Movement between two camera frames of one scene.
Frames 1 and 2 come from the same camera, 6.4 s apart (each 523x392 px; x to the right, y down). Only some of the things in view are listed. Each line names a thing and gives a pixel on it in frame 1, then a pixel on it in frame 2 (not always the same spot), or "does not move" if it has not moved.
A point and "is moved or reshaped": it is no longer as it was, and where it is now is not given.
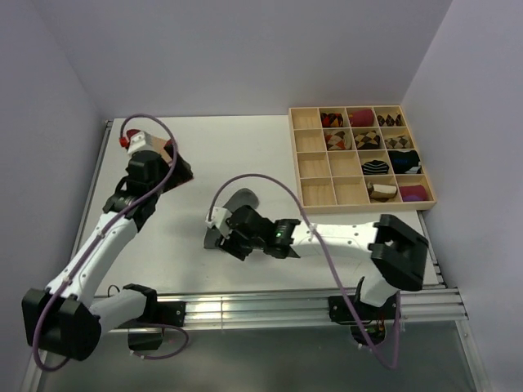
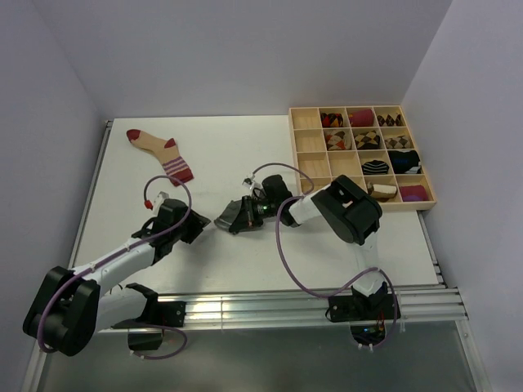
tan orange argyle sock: x=336 y=141 does not move
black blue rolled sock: x=405 y=162 does not move
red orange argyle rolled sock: x=332 y=120 does not move
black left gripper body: x=179 y=175 → x=190 y=226
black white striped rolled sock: x=375 y=167 does not move
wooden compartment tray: x=358 y=159 does not move
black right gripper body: x=236 y=245 → x=257 y=209
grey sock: x=242 y=198 is moved or reshaped
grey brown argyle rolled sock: x=399 y=142 does not move
